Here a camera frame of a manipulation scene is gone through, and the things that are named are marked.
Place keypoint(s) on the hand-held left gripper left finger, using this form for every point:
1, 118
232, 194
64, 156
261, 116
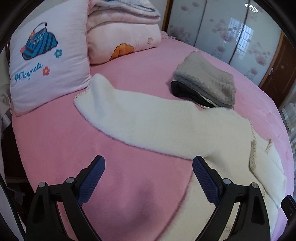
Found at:
91, 178

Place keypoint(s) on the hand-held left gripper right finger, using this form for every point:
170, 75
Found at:
205, 178

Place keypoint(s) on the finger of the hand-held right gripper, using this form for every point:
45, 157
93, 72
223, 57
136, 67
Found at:
289, 206

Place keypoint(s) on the white fluffy sweater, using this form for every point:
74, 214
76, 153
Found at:
150, 120

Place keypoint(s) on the light green folded garment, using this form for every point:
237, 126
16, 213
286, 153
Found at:
204, 104

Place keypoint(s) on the lace-covered furniture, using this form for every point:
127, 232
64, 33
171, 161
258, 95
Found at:
289, 118

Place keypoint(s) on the black folded garment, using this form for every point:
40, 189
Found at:
182, 91

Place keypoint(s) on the grey folded sweater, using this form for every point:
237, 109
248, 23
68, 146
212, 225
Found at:
203, 74

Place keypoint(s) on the pink bed blanket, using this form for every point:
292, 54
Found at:
143, 69

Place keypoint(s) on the pink pillow with bag print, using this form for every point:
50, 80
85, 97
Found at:
50, 58

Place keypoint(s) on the brown wooden door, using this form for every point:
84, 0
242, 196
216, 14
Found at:
281, 69

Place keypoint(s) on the pink folded quilt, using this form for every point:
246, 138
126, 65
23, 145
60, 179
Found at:
129, 34

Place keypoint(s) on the wardrobe with floral glass doors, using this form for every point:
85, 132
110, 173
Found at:
219, 30

